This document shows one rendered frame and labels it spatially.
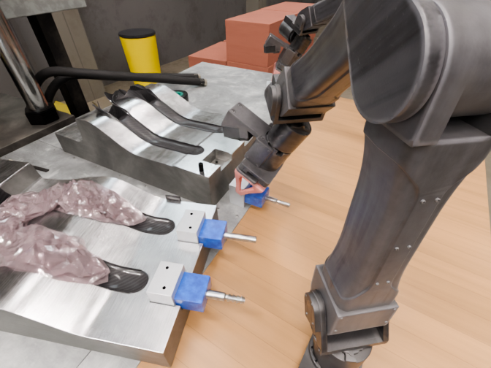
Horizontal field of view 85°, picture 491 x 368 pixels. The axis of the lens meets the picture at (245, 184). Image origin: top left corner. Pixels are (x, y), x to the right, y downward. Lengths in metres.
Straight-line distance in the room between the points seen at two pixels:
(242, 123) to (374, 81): 0.33
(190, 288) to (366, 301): 0.23
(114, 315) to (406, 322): 0.43
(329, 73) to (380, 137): 0.11
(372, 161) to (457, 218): 0.53
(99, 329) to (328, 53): 0.42
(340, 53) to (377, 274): 0.19
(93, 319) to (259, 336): 0.23
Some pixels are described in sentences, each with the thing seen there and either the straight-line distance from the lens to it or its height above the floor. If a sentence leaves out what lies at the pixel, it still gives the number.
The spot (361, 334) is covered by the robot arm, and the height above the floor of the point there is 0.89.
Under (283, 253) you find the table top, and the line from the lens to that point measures 0.53.
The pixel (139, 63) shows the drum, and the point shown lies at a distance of 3.42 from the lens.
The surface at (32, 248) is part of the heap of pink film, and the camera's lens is 0.48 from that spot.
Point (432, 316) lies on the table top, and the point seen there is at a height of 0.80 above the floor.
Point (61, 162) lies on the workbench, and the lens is 0.88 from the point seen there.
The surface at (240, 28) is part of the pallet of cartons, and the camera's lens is 2.58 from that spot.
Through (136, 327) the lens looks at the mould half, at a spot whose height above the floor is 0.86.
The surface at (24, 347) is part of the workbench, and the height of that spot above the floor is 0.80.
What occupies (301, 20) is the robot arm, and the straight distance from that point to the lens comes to 0.99.
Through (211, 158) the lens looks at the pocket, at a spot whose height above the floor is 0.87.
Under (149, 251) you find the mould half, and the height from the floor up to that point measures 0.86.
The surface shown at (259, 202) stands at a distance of 0.57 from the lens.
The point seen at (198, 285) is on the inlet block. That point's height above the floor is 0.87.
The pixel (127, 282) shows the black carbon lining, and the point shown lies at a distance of 0.47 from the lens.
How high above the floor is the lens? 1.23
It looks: 40 degrees down
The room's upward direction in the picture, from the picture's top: straight up
